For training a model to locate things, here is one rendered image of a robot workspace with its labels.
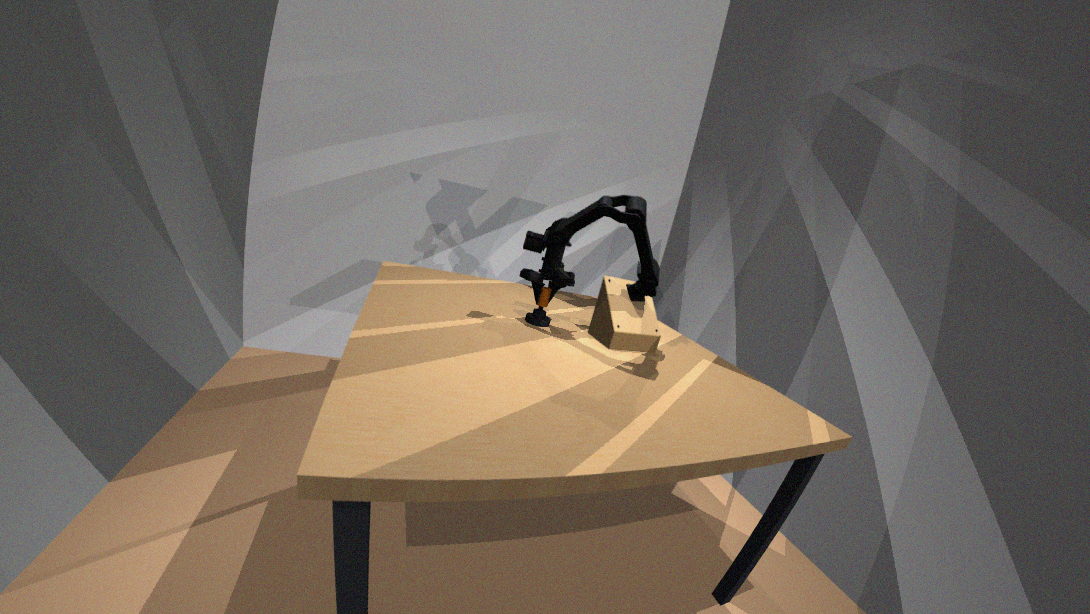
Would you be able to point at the orange knob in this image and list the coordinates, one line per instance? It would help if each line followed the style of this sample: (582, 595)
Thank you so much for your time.
(544, 297)

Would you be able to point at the black round pedestal with shaft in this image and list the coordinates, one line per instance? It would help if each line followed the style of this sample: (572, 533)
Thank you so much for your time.
(538, 317)

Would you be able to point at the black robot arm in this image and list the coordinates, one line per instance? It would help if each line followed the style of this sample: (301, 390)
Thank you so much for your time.
(557, 236)

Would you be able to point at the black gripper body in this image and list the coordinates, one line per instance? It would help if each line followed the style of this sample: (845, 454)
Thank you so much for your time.
(534, 276)

